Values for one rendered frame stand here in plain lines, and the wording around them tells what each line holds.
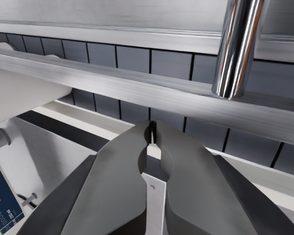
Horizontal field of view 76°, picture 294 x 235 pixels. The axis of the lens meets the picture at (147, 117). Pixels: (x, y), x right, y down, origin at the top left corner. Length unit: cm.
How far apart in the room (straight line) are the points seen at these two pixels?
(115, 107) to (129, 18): 10
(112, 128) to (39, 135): 23
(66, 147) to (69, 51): 17
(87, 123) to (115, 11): 13
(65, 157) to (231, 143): 28
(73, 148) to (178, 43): 24
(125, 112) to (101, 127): 3
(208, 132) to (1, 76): 19
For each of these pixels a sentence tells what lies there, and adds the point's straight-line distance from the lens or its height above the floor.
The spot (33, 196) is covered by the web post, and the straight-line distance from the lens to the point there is 65.
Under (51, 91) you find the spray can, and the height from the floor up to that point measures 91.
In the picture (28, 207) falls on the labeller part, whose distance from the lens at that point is 73.
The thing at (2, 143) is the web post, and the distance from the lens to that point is 54.
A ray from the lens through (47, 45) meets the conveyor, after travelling 27.
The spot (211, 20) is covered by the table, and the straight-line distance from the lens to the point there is 21.
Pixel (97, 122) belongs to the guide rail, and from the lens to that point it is 21.
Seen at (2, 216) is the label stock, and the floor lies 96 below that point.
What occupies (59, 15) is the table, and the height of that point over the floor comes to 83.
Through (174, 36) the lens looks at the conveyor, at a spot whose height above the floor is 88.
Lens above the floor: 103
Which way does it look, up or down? 49 degrees down
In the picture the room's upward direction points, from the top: 131 degrees counter-clockwise
